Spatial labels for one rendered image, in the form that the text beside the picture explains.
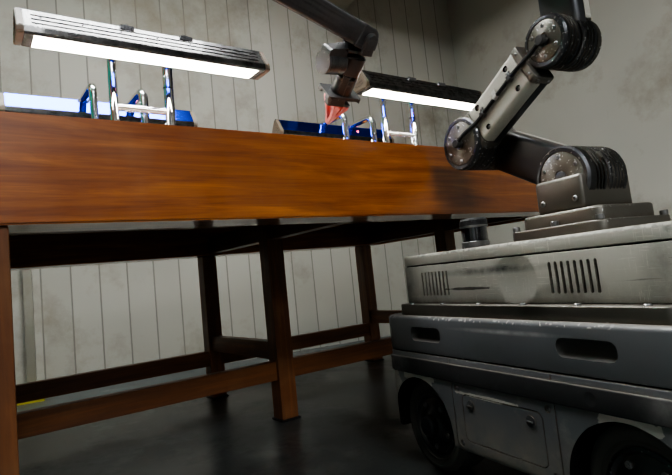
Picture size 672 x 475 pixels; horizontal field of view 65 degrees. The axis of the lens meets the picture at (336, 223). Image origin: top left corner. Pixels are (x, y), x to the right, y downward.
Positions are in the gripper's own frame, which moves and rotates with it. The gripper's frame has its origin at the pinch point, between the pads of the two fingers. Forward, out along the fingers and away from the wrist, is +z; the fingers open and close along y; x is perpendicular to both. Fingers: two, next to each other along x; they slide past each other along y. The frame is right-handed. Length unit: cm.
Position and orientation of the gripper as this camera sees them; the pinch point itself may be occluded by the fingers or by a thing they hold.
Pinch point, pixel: (328, 120)
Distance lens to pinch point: 147.2
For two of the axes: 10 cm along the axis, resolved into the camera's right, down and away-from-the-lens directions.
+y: -8.2, 0.5, -5.7
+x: 4.4, 6.9, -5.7
